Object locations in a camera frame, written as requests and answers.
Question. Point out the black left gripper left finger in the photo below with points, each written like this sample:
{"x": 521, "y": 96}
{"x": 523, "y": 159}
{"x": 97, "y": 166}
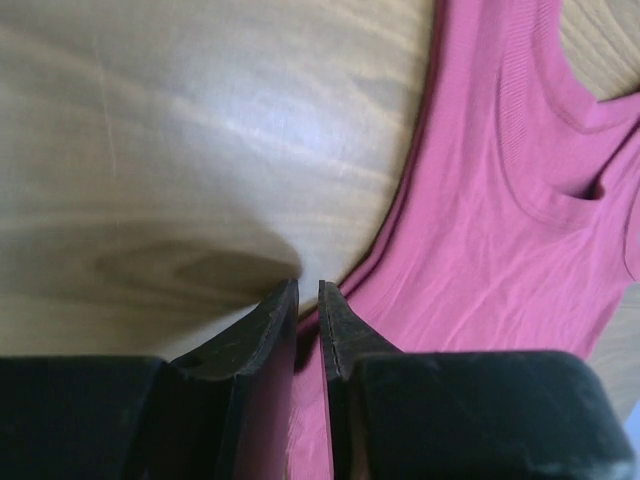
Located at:
{"x": 219, "y": 411}

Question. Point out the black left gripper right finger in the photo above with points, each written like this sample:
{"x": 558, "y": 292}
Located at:
{"x": 470, "y": 415}

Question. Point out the red tank top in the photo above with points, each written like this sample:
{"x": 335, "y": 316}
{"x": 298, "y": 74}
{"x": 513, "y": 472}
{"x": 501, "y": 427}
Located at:
{"x": 516, "y": 224}

